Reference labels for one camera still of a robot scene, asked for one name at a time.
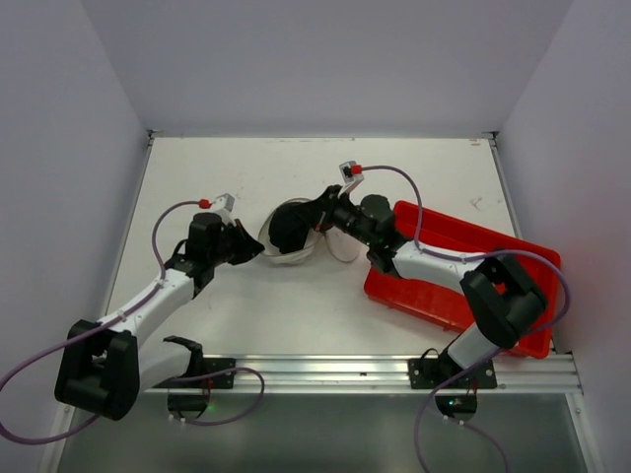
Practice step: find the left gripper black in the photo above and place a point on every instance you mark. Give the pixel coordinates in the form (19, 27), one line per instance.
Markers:
(248, 247)

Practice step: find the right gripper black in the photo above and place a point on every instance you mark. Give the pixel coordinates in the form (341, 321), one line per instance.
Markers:
(326, 210)

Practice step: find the white mesh laundry bag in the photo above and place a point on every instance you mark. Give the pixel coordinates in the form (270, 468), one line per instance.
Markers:
(339, 245)

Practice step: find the black bra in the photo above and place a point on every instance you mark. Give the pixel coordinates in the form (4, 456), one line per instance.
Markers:
(286, 231)

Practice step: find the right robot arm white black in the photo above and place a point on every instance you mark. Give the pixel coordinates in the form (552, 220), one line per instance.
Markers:
(503, 298)

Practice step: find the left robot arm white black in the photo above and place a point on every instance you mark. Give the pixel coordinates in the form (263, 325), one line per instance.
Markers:
(105, 367)

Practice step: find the red plastic tray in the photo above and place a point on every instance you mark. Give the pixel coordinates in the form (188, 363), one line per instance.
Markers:
(442, 306)

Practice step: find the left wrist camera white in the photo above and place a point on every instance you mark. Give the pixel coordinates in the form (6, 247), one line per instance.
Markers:
(222, 206)

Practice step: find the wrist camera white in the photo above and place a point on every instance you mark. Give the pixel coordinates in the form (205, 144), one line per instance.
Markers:
(222, 206)
(352, 175)

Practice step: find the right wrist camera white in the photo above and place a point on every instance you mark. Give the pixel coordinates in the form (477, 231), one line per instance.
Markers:
(352, 175)

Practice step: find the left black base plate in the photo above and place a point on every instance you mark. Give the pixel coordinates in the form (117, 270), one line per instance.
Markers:
(222, 370)

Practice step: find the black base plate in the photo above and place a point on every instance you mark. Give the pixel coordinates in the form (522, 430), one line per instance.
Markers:
(427, 374)
(222, 370)

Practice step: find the aluminium mounting rail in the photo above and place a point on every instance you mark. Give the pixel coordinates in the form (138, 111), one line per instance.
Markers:
(390, 374)

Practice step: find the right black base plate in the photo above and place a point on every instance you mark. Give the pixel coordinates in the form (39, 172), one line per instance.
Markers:
(427, 374)

